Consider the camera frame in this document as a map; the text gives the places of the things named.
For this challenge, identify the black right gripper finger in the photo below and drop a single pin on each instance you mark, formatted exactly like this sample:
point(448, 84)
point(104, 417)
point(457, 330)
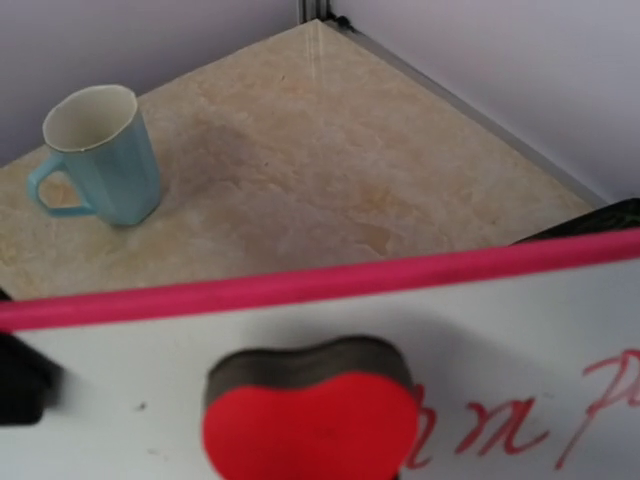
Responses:
point(31, 382)

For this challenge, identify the red black whiteboard eraser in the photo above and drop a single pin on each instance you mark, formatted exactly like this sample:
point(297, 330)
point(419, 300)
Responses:
point(340, 409)

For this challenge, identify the pink framed whiteboard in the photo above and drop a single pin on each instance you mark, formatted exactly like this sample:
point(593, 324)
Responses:
point(525, 361)

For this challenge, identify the light blue ceramic mug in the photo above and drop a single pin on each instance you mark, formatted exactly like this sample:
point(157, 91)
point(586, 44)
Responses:
point(97, 137)

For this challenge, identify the black floral square plate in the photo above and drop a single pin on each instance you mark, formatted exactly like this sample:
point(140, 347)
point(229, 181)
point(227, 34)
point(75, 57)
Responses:
point(618, 216)

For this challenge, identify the left aluminium frame post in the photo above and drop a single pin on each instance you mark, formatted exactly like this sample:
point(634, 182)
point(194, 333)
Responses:
point(309, 10)

